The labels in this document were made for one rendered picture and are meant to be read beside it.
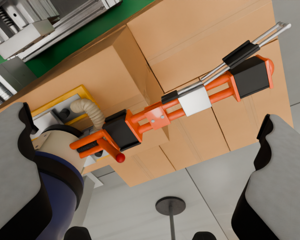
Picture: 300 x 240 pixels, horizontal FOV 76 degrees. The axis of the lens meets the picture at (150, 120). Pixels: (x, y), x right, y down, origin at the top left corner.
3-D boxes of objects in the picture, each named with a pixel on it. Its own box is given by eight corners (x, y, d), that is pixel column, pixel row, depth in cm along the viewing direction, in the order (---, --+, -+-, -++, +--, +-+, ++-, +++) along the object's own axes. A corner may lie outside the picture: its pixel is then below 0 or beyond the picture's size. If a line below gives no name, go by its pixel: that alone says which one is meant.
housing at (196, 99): (185, 109, 54) (187, 118, 51) (175, 90, 51) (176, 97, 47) (208, 99, 53) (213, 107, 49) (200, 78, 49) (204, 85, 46)
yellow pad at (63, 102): (29, 143, 75) (22, 151, 71) (8, 124, 70) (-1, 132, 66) (101, 107, 66) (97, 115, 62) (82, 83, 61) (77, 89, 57)
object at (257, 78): (231, 94, 51) (237, 102, 47) (223, 69, 48) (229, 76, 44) (263, 80, 49) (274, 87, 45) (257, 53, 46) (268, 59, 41)
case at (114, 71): (79, 134, 123) (52, 186, 89) (32, 81, 104) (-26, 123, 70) (164, 95, 107) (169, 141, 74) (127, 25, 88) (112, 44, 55)
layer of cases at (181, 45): (134, 152, 185) (130, 187, 151) (61, 61, 137) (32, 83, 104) (263, 99, 152) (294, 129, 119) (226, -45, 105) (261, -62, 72)
